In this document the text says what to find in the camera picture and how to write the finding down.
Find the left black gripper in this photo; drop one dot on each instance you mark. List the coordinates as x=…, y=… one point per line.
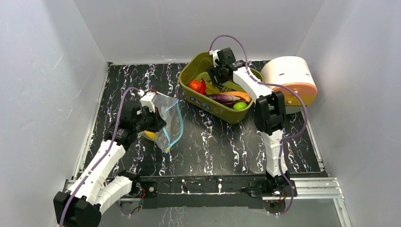
x=159, y=123

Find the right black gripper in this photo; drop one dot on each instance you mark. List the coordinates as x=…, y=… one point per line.
x=217, y=74

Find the yellow green toy pepper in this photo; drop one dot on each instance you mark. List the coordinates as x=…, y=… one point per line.
x=210, y=89

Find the yellow toy banana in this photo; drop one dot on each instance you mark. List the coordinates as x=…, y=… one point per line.
x=151, y=135

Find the olive green plastic basket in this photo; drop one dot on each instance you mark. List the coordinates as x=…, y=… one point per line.
x=196, y=69

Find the orange toy papaya slice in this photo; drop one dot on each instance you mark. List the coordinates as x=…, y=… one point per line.
x=242, y=95

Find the clear zip top bag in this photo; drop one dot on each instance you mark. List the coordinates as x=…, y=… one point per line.
x=169, y=110

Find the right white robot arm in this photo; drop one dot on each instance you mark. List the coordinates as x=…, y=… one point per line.
x=269, y=116

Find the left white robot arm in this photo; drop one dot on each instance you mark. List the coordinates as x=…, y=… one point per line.
x=84, y=203

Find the red toy chili pepper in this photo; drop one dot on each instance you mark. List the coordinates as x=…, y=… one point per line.
x=202, y=87

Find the purple toy eggplant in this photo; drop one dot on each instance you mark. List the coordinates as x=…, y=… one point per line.
x=222, y=98

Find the red orange toy tomato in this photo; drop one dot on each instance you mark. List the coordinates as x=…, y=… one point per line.
x=195, y=85

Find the marker pen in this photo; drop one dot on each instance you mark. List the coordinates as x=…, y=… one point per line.
x=156, y=92

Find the green toy lime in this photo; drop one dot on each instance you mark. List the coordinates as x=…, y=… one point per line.
x=240, y=106

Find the white orange cylindrical container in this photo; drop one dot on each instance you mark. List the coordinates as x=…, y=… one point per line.
x=292, y=72

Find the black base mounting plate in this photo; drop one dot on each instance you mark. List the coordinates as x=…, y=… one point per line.
x=202, y=191

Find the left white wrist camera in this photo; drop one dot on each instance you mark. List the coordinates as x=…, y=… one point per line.
x=147, y=100

